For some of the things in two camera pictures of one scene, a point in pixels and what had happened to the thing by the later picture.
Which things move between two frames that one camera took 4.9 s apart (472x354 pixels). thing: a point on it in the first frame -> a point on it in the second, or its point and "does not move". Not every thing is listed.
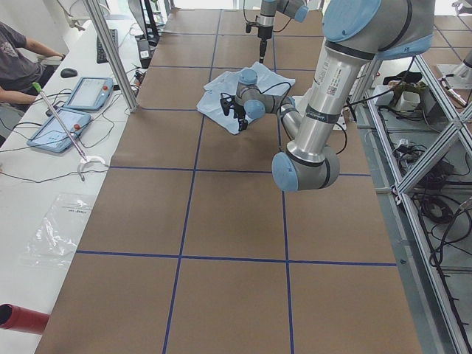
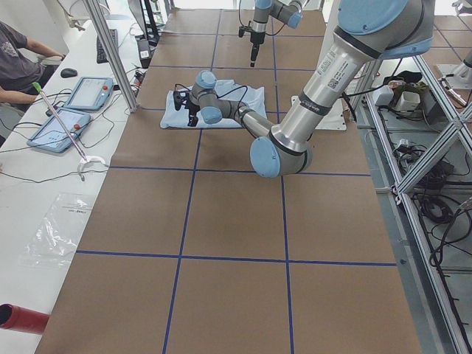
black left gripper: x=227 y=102 -> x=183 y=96
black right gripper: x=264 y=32 -> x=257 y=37
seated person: x=22 y=74 does not move
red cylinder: x=15 y=318 does not move
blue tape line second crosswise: x=241 y=259 does not move
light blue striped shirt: x=210 y=104 -> x=254 y=97
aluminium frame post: x=108 y=42 does not move
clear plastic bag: x=54 y=240 does not move
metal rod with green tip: x=37 y=87 does not move
